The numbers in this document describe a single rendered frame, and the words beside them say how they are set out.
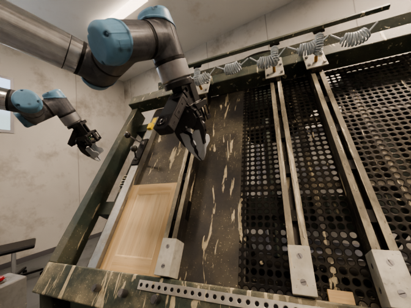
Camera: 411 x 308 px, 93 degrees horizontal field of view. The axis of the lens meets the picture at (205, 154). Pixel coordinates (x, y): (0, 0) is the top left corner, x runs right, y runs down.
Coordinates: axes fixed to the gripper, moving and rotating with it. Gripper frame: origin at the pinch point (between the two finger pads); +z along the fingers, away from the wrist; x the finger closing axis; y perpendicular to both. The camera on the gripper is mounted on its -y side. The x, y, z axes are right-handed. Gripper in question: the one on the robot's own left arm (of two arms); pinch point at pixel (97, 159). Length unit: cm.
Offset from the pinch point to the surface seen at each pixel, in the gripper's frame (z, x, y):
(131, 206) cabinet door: 25.5, -10.5, 11.3
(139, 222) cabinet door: 29.0, -18.4, 18.6
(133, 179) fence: 18.7, 3.5, 8.5
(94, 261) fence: 31.5, -35.1, 2.4
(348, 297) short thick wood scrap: 41, -42, 94
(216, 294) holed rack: 36, -45, 58
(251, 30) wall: -20, 352, 93
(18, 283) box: 20, -49, -14
